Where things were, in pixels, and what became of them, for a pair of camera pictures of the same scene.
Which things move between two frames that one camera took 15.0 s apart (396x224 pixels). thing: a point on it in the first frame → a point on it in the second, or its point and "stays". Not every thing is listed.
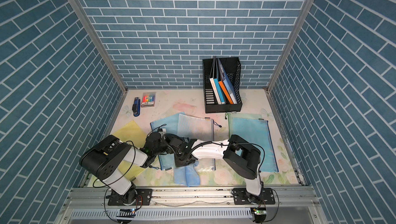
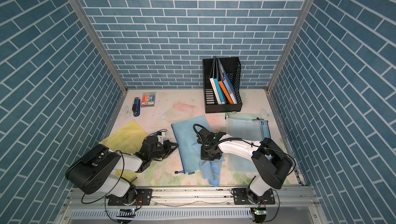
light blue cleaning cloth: (186, 175) → (211, 170)
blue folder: (227, 81) stays
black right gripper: (178, 162) → (203, 157)
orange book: (220, 83) stays
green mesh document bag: (231, 115) stays
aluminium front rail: (90, 205) stays
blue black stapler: (136, 107) stays
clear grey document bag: (198, 128) → (249, 129)
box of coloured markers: (148, 99) stays
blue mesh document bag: (166, 160) → (184, 137)
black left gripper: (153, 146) stays
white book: (215, 91) stays
